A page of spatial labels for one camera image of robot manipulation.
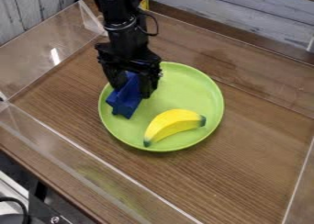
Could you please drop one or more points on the black metal bracket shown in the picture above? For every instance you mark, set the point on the black metal bracket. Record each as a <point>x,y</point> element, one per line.
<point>47,211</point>

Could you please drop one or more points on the yellow blue tin can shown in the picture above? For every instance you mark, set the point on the yellow blue tin can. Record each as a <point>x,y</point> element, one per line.
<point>144,4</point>

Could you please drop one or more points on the clear acrylic corner bracket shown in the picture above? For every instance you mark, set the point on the clear acrylic corner bracket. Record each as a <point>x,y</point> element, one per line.
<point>91,22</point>

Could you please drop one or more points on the yellow toy banana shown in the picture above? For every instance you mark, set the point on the yellow toy banana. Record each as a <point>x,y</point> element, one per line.
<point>171,122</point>

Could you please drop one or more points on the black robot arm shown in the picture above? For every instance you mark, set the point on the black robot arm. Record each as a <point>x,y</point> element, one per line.
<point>122,10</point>

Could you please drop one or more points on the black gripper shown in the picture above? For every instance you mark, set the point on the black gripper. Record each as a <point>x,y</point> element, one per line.
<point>126,54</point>

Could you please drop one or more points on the green round plate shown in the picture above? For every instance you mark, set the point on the green round plate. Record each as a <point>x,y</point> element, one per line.
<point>184,88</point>

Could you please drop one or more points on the blue star-shaped block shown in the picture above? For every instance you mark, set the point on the blue star-shaped block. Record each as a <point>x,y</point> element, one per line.
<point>126,99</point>

